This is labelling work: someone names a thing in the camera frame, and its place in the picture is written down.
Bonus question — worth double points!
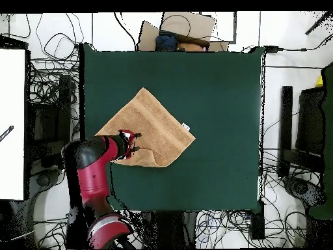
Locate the tan terry towel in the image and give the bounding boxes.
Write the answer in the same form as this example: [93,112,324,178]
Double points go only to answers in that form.
[94,87,196,168]

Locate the dark green table cloth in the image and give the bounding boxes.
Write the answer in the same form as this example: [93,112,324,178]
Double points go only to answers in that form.
[79,42,266,213]

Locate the black equipment block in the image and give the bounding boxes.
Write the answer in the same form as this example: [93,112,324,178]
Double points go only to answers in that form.
[27,74,76,170]

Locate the dark blue cloth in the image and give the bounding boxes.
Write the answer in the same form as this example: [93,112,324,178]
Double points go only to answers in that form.
[155,35,179,52]

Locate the orange cloth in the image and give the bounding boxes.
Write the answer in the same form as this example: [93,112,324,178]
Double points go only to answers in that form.
[177,42,204,52]

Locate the brown cardboard box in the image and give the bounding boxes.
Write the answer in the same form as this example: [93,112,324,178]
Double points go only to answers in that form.
[137,11,230,52]

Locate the black label strip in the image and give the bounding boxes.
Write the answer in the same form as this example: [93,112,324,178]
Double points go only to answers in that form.
[0,125,14,143]

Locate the white board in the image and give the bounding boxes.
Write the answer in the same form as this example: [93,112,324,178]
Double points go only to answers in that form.
[0,48,26,201]

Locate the black box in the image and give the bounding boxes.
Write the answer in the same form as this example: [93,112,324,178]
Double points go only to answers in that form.
[250,201,265,240]

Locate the green cloth cover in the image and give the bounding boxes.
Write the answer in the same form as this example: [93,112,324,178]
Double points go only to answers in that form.
[308,61,333,219]

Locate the black rod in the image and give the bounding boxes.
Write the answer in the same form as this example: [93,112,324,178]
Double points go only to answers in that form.
[304,11,333,36]

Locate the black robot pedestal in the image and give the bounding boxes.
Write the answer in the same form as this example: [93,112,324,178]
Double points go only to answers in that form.
[140,211,198,249]

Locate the black pedestal foot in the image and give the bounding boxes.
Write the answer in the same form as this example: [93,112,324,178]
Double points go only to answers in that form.
[282,176,326,209]
[35,171,54,188]

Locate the tangled floor cables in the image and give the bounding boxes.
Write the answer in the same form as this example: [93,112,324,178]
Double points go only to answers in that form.
[33,219,69,249]
[194,210,252,249]

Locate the black frame stand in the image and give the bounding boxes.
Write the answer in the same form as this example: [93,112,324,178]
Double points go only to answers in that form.
[277,85,326,178]

